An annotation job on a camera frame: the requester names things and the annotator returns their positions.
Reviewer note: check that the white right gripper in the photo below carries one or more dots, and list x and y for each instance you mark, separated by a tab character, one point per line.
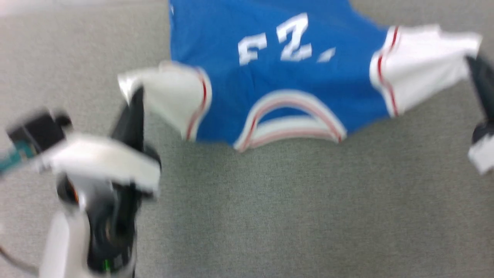
484	150

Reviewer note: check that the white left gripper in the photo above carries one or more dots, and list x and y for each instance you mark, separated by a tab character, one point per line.
100	162

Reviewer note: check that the blue white red sports jersey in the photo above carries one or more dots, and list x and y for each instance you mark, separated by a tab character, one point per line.
231	85

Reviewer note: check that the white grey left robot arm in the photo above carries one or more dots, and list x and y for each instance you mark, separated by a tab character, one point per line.
96	231

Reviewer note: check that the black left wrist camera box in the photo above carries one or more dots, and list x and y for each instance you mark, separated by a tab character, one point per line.
38	133

